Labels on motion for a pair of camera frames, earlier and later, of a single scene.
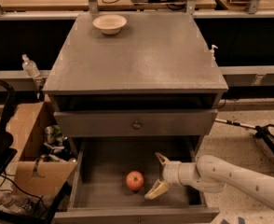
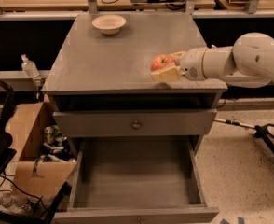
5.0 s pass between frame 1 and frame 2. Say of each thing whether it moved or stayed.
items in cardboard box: stayed
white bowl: stayed
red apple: moved
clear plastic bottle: stayed
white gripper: moved
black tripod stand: stayed
